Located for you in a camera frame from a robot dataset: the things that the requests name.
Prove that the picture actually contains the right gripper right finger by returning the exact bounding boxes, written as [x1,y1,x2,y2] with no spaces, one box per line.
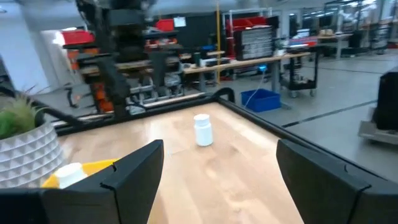
[275,139,398,224]

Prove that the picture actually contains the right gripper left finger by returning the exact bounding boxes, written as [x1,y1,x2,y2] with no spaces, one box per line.
[42,139,165,224]

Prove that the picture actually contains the white pill bottle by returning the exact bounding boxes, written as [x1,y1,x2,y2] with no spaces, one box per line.
[55,162,88,189]
[193,113,214,147]

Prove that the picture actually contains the yellow plastic basket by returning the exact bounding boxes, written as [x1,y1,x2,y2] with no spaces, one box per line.
[41,158,119,189]

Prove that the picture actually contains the grey pallet platform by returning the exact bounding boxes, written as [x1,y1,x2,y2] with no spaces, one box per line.
[357,120,398,146]

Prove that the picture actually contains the orange machine part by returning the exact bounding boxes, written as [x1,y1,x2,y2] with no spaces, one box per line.
[92,81,114,113]

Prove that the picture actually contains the succulent plant in white pot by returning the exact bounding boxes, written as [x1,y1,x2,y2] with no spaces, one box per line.
[0,86,68,189]

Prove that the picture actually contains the blue plastic bin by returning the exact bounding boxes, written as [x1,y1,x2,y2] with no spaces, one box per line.
[241,88,282,113]

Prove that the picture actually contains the black wheeled cart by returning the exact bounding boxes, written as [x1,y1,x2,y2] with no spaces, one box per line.
[287,46,320,99]

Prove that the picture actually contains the black boxy machine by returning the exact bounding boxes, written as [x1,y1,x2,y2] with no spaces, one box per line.
[372,67,398,131]

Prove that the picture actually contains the long wooden workbench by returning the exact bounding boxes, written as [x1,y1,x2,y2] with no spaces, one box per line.
[182,51,312,94]

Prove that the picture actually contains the large red bin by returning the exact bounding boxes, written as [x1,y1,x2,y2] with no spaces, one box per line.
[61,29,96,46]

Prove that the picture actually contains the grey parts drawer cabinet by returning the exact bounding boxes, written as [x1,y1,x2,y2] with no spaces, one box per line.
[234,26,276,61]

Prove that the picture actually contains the small red bin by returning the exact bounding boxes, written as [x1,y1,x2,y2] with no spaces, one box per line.
[155,18,175,32]

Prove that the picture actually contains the red storage rack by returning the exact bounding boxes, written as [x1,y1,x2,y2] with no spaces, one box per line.
[226,16,269,58]

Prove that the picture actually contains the white cable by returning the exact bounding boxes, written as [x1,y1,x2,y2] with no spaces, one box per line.
[243,67,269,109]

